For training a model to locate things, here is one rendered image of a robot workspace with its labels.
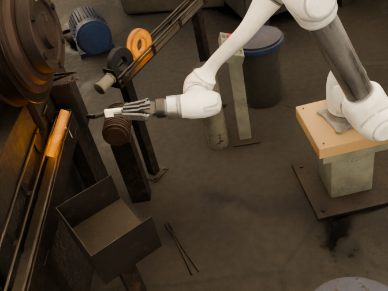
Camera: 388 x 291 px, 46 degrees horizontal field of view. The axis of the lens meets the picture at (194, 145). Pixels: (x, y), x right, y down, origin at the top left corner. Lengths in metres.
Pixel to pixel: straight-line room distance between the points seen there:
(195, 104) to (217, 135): 0.89
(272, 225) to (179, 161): 0.71
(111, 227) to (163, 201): 0.91
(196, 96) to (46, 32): 0.57
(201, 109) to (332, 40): 0.52
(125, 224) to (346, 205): 1.13
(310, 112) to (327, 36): 0.68
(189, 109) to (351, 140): 0.71
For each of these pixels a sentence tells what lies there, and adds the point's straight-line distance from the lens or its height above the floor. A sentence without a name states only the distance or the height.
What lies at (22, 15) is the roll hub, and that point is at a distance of 1.57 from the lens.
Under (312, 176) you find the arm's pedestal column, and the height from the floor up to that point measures 0.02.
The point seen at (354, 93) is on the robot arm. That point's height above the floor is 0.71.
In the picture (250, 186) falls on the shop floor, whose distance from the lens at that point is 2.42.
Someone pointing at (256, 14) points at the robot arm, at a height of 1.03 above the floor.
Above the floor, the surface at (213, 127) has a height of 0.16.
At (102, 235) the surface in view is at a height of 0.60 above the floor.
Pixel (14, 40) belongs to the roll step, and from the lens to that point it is 1.54.
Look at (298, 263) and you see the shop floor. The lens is 2.09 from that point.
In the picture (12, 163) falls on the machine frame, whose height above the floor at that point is 0.80.
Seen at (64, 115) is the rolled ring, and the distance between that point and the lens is 1.76.
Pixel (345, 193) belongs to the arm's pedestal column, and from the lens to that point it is 2.32.
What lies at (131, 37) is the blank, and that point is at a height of 0.78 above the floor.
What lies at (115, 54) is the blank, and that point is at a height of 0.77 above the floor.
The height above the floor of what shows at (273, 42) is 0.43.
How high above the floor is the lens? 1.69
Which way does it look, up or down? 38 degrees down
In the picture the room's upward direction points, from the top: 13 degrees counter-clockwise
